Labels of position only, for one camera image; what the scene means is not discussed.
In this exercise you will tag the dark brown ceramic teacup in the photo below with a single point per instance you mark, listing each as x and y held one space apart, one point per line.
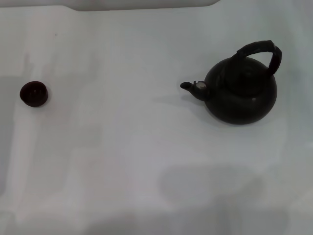
34 94

